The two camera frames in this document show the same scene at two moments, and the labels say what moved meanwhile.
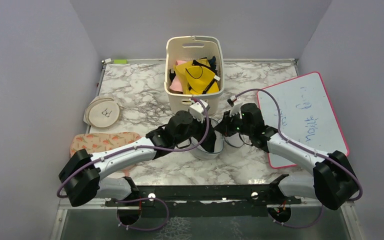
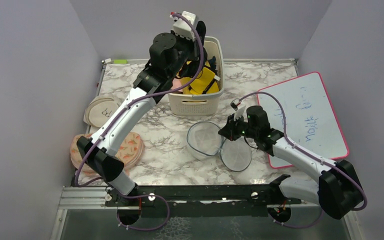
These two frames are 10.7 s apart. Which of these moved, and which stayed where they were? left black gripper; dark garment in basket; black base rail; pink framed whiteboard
Moved: left black gripper
Stayed: black base rail; dark garment in basket; pink framed whiteboard
